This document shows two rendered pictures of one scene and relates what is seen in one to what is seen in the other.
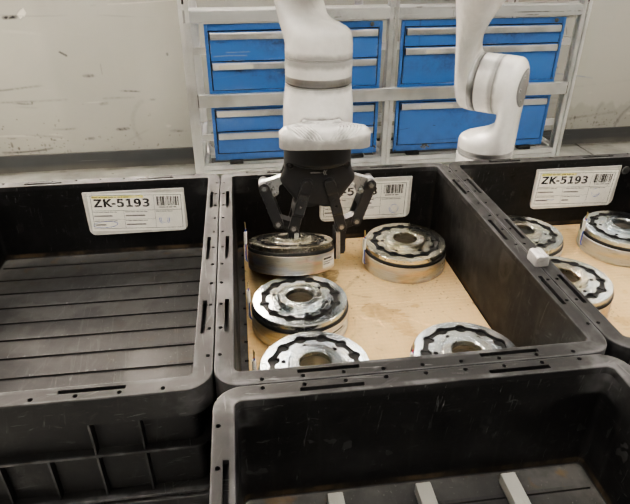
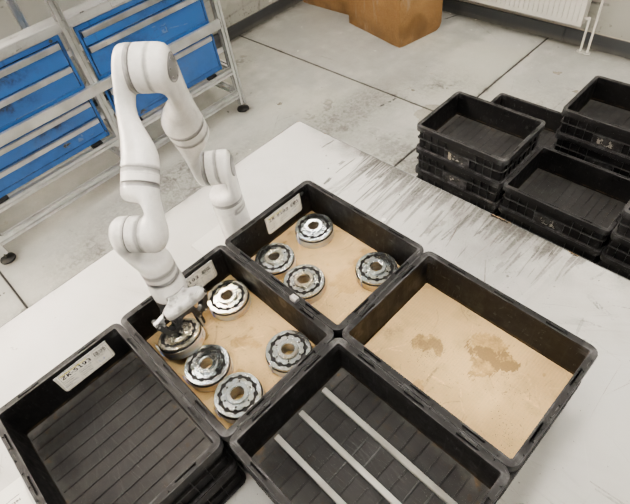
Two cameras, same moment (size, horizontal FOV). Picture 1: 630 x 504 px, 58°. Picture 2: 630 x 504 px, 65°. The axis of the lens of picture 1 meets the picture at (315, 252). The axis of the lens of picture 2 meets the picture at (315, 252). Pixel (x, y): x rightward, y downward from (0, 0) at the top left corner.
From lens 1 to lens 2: 63 cm
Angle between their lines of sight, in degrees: 29
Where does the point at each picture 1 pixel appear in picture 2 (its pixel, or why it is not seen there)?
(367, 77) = (71, 83)
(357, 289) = (221, 334)
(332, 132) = (188, 301)
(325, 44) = (164, 268)
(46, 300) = (80, 440)
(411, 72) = (103, 63)
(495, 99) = (222, 180)
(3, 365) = (100, 483)
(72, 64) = not seen: outside the picture
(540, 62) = (193, 12)
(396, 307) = (244, 334)
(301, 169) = not seen: hidden behind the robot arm
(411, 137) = not seen: hidden behind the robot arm
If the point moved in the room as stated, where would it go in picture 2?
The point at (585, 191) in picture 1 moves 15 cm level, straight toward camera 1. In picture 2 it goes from (289, 212) to (297, 253)
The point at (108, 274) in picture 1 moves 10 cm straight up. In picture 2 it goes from (94, 404) to (72, 384)
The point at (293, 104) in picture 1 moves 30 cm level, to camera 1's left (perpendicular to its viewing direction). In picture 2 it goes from (158, 294) to (11, 385)
